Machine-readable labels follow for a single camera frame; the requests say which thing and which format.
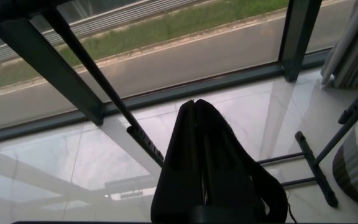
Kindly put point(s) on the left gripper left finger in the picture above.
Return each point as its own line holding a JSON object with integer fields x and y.
{"x": 176, "y": 193}

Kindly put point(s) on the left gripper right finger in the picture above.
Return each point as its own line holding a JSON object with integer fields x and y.
{"x": 228, "y": 193}

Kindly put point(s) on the black garment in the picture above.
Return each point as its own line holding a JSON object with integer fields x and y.
{"x": 275, "y": 199}

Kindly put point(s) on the white laundry basket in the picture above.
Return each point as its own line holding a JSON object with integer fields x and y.
{"x": 353, "y": 165}

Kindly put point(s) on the black clothes rack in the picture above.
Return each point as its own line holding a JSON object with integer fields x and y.
{"x": 103, "y": 84}

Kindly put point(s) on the window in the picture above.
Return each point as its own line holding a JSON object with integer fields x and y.
{"x": 297, "y": 37}

